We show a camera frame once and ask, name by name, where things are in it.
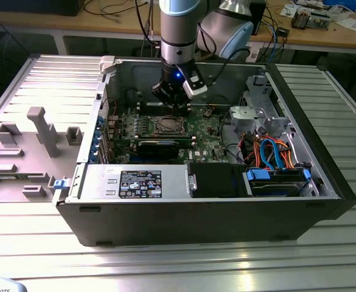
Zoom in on silver CPU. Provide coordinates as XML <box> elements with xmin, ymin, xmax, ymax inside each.
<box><xmin>161</xmin><ymin>119</ymin><xmax>180</xmax><ymax>131</ymax></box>

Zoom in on metal socket cover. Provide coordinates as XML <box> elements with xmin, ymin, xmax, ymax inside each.
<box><xmin>155</xmin><ymin>117</ymin><xmax>187</xmax><ymax>136</ymax></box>

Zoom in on green motherboard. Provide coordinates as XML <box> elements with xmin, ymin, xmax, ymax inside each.
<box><xmin>103</xmin><ymin>104</ymin><xmax>229</xmax><ymax>164</ymax></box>

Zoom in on black graphics card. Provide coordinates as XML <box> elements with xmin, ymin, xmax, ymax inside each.
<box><xmin>109</xmin><ymin>138</ymin><xmax>181</xmax><ymax>159</ymax></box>

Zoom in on grey plastic case latch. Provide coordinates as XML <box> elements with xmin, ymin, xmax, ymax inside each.
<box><xmin>99</xmin><ymin>55</ymin><xmax>118</xmax><ymax>74</ymax></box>

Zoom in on silver metal drive cage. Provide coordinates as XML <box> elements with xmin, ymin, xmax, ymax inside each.
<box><xmin>228</xmin><ymin>74</ymin><xmax>291</xmax><ymax>136</ymax></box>

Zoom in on wooden workbench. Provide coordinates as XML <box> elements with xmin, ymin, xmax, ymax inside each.
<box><xmin>0</xmin><ymin>0</ymin><xmax>356</xmax><ymax>55</ymax></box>

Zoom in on black plastic shroud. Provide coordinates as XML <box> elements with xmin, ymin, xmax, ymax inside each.
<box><xmin>187</xmin><ymin>162</ymin><xmax>246</xmax><ymax>198</ymax></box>

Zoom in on black tower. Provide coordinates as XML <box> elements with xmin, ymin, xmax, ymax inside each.
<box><xmin>252</xmin><ymin>0</ymin><xmax>268</xmax><ymax>36</ymax></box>

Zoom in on silver power supply unit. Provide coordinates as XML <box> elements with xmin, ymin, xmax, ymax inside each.
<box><xmin>79</xmin><ymin>164</ymin><xmax>191</xmax><ymax>202</ymax></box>

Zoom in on black PC case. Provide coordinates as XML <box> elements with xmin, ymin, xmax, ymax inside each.
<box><xmin>52</xmin><ymin>54</ymin><xmax>356</xmax><ymax>248</ymax></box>

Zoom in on hard disk in blue carrier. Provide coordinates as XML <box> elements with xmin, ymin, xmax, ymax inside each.
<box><xmin>243</xmin><ymin>168</ymin><xmax>312</xmax><ymax>198</ymax></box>

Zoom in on blue plastic latch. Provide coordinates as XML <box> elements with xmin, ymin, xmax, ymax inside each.
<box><xmin>52</xmin><ymin>178</ymin><xmax>72</xmax><ymax>192</ymax></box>

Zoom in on metal heat sink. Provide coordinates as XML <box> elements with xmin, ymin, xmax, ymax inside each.
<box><xmin>291</xmin><ymin>7</ymin><xmax>312</xmax><ymax>30</ymax></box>

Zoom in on black equipment box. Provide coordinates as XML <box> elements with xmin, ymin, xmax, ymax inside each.
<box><xmin>0</xmin><ymin>0</ymin><xmax>81</xmax><ymax>17</ymax></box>

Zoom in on loose circuit board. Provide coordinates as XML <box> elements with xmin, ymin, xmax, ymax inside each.
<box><xmin>310</xmin><ymin>12</ymin><xmax>330</xmax><ymax>30</ymax></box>

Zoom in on grey parts rack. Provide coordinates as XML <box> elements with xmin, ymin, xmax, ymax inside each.
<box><xmin>0</xmin><ymin>106</ymin><xmax>85</xmax><ymax>204</ymax></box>

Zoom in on blue box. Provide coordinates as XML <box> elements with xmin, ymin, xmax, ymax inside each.
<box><xmin>323</xmin><ymin>0</ymin><xmax>356</xmax><ymax>10</ymax></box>

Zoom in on white papers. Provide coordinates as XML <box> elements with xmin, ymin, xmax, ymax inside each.
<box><xmin>335</xmin><ymin>17</ymin><xmax>356</xmax><ymax>32</ymax></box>

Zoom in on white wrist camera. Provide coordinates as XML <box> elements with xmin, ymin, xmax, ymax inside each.
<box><xmin>183</xmin><ymin>75</ymin><xmax>209</xmax><ymax>100</ymax></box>

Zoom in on black cable with white label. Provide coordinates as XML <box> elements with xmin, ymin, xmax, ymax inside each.
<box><xmin>125</xmin><ymin>87</ymin><xmax>145</xmax><ymax>103</ymax></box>

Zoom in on black camera cable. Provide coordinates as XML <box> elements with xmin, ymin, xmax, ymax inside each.
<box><xmin>195</xmin><ymin>21</ymin><xmax>253</xmax><ymax>88</ymax></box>

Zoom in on black power cable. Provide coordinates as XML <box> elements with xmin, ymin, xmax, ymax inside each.
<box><xmin>219</xmin><ymin>112</ymin><xmax>247</xmax><ymax>167</ymax></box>

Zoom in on blue flat wire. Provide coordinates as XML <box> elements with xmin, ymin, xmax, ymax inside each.
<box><xmin>259</xmin><ymin>136</ymin><xmax>285</xmax><ymax>171</ymax></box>

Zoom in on orange wire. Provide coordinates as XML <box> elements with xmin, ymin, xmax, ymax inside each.
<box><xmin>279</xmin><ymin>138</ymin><xmax>297</xmax><ymax>170</ymax></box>

